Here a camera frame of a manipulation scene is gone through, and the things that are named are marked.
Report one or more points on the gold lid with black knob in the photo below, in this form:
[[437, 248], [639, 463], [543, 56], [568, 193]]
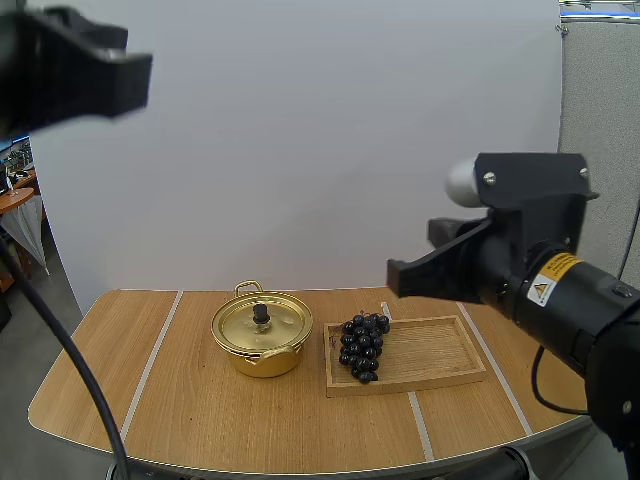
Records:
[[240, 327]]

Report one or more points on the bunch of dark toy grapes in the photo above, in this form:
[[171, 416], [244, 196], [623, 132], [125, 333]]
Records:
[[362, 347]]

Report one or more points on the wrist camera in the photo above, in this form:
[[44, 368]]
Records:
[[530, 185], [75, 30]]

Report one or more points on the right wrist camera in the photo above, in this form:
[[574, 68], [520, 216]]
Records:
[[530, 185]]

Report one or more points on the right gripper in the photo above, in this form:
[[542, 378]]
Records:
[[487, 270]]

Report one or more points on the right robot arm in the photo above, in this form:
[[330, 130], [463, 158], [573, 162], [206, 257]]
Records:
[[590, 305]]

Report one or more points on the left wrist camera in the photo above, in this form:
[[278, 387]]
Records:
[[75, 30]]

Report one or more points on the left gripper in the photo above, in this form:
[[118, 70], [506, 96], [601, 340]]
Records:
[[22, 90]]

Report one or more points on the shallow wooden tray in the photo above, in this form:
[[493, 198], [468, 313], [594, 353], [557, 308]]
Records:
[[430, 352]]

